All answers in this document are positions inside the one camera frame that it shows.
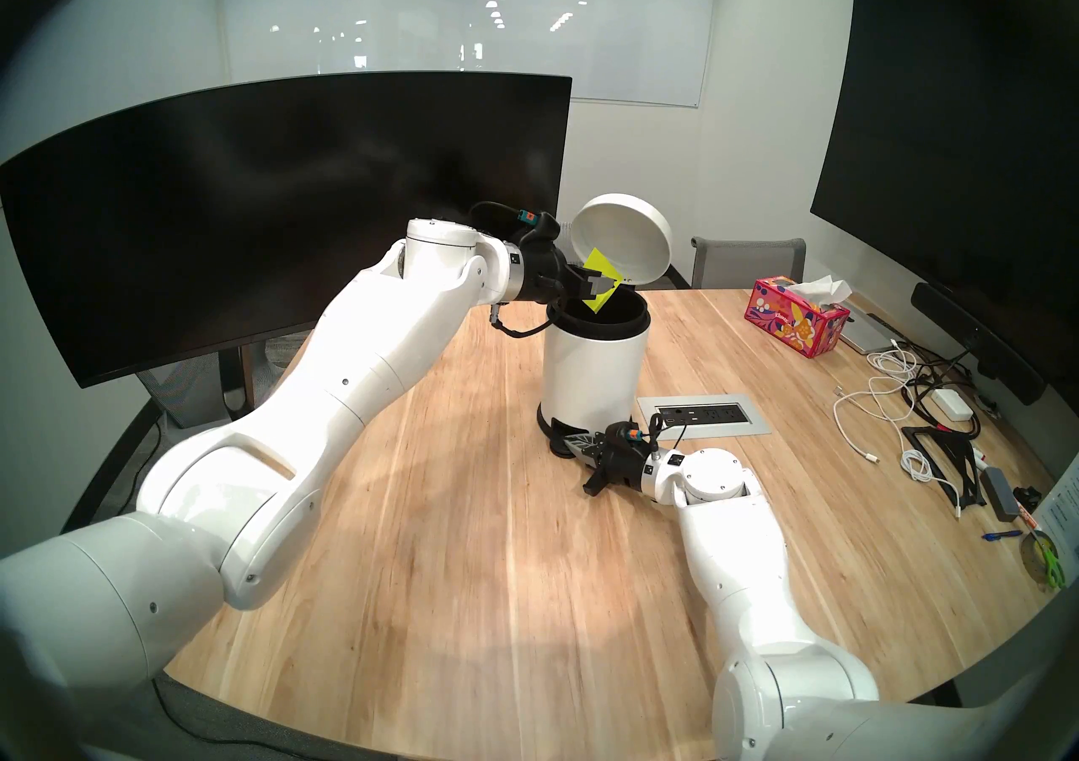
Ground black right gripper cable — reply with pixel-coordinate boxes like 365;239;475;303
644;412;688;455

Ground long white cable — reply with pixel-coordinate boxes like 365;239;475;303
833;376;910;465

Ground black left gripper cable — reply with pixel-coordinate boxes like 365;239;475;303
487;300;559;339

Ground silver laptop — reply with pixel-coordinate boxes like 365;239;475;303
835;300;907;355

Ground tangled black cables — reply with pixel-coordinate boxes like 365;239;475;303
902;338;987;440

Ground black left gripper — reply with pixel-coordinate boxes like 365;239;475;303
516;241;623;303

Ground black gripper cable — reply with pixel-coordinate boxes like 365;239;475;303
487;300;559;339
644;412;688;455

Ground white table power outlet box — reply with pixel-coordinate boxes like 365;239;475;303
637;394;773;441

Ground black folding laptop stand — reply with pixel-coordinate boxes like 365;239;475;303
900;425;989;509

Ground large black wall display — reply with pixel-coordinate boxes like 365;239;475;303
811;0;1079;398

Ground glass whiteboard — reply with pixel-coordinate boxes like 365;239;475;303
219;0;722;108

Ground black video sound bar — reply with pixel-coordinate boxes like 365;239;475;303
911;282;1046;406

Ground white paper sheet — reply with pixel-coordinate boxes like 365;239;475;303
1030;477;1079;566

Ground white pedal trash can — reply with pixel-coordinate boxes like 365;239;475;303
536;194;675;458

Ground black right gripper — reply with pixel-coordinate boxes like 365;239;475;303
564;430;658;499

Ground curved black monitor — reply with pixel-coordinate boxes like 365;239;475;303
0;72;574;389

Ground tape roll with green scissors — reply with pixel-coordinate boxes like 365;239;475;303
1018;530;1067;592

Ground grey mesh office chair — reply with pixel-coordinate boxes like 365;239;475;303
691;237;807;290

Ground grey adapter hub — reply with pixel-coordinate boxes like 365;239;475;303
980;467;1021;522

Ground black floor cable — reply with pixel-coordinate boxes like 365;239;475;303
101;422;254;748

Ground red patterned tissue box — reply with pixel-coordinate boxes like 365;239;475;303
744;274;852;359

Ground coiled white cable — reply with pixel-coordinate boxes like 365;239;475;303
868;346;920;385
900;449;962;520

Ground yellow sticky note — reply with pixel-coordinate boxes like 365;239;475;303
582;247;626;314

